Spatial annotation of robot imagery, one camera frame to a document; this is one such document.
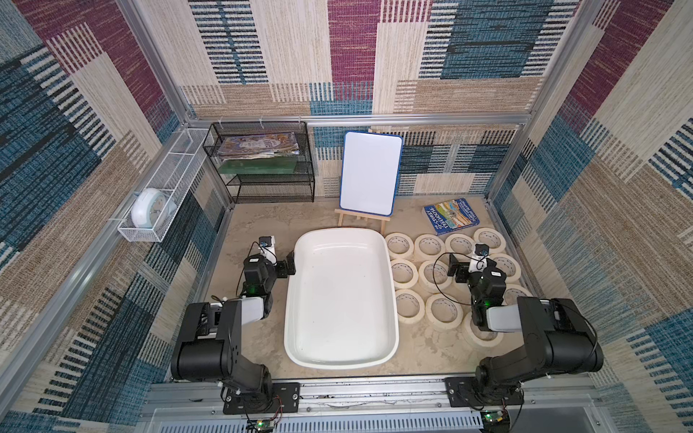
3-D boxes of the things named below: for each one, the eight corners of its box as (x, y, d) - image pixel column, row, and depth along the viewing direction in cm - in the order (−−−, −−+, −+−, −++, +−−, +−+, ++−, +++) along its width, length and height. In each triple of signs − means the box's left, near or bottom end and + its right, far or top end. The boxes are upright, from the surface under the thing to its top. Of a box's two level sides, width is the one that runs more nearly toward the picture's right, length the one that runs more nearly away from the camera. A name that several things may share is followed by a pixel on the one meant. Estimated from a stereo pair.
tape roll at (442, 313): (429, 330, 87) (431, 327, 84) (423, 298, 93) (425, 294, 91) (463, 330, 87) (467, 326, 84) (455, 298, 93) (458, 294, 91)
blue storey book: (437, 235, 109) (438, 231, 107) (422, 211, 118) (423, 206, 116) (479, 225, 113) (481, 220, 110) (461, 202, 121) (463, 197, 119)
